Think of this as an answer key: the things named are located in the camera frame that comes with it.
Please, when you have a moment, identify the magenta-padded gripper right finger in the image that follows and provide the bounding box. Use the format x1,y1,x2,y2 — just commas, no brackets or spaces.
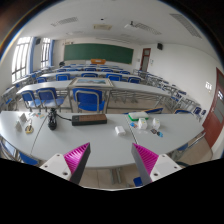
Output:
131,142,184,186

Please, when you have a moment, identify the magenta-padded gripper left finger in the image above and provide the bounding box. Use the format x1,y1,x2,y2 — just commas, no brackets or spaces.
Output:
40,142,92,186

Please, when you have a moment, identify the white charger block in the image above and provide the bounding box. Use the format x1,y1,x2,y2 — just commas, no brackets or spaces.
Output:
114,125,127,137

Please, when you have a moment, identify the white box with yellow print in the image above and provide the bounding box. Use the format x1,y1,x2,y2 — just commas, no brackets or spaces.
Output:
137,117,148,131

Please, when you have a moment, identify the small white box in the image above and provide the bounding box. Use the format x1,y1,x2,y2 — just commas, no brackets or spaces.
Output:
152,117,161,131

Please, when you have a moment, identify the dark grey power strip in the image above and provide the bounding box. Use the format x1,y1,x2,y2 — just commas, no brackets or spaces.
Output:
71,113,108,127

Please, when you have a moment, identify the white and green case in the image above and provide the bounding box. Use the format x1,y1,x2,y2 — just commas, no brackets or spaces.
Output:
128,111,150,122

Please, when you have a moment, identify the blue chair with wooden edge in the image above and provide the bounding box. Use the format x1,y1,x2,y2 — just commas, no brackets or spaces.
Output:
143,107,164,115

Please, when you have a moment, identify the yellow tape roll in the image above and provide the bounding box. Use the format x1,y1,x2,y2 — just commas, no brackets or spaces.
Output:
24,124,35,135

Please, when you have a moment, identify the large blue chair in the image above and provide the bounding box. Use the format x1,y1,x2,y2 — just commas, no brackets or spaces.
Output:
72,87,107,114

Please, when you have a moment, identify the small grey packet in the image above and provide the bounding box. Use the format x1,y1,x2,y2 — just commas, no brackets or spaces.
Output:
14,120,23,132
18,112,28,124

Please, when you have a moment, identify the long grey classroom desk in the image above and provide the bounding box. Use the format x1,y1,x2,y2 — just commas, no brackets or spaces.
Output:
17,79,173,108

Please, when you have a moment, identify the framed landscape picture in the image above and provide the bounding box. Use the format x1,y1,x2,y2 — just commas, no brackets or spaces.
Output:
67,77,115,90

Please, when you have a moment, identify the group of blue chairs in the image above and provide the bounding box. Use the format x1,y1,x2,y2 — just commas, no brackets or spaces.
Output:
34,64,143,84

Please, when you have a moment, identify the brown classroom door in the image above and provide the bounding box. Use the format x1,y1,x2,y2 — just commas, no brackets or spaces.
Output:
139,47,152,72

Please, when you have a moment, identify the orange wooden podium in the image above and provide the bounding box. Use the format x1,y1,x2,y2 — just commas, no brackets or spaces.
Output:
90,58,107,65

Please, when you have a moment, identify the green chalkboard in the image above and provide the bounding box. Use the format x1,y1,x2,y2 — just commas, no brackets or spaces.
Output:
63,43,135,65

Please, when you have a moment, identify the narrow window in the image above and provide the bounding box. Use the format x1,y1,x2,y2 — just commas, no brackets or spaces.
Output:
40,37,52,69

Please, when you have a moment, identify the large window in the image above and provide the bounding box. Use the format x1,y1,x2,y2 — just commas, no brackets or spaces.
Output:
11,36,32,84

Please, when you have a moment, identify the white ceiling projector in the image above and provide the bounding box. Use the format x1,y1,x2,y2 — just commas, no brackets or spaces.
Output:
124,21,139,31

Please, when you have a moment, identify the ceiling air conditioner unit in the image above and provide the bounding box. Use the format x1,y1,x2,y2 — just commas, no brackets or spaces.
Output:
93,24,113,31

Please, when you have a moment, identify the black coiled power cable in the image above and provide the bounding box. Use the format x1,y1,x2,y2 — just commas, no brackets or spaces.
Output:
46,107,73,131

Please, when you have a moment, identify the blue chair with metal frame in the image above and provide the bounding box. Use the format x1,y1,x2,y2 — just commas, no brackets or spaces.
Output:
35,87,66,112
20,89,41,112

